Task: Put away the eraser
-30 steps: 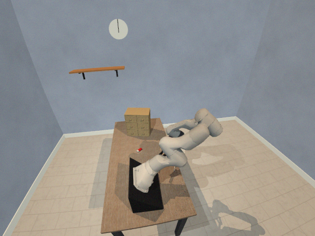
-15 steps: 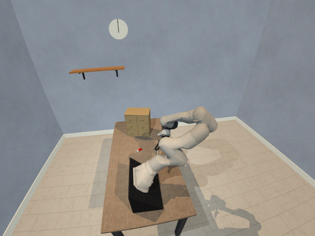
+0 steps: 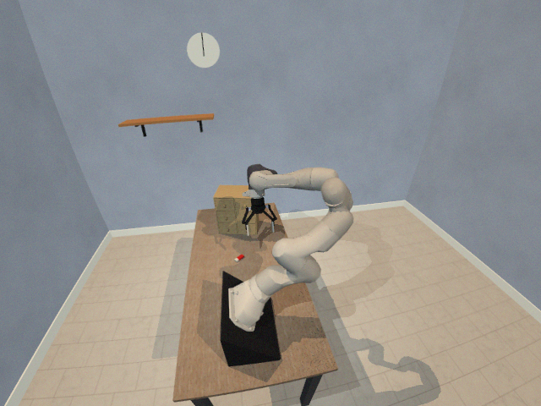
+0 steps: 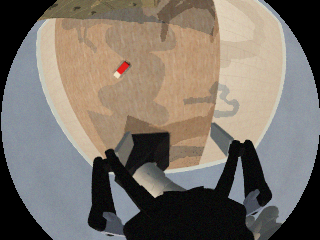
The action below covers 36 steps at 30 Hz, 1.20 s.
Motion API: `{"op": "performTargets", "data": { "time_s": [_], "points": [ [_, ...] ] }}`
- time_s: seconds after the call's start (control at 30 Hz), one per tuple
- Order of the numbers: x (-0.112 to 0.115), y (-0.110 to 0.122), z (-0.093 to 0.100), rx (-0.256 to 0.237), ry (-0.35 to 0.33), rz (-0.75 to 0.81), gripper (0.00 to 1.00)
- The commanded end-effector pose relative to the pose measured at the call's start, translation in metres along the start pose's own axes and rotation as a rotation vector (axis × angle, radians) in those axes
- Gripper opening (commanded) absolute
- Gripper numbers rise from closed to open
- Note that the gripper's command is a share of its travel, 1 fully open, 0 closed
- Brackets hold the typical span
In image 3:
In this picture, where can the small wooden chest of drawers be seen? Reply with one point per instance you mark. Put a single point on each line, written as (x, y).
(234, 192)

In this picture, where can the wooden drawer front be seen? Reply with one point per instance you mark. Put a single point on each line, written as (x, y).
(227, 227)
(241, 204)
(242, 228)
(240, 215)
(223, 204)
(229, 216)

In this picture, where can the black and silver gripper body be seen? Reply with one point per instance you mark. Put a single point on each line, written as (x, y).
(258, 203)

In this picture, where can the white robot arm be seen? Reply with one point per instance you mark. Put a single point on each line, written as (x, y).
(247, 300)

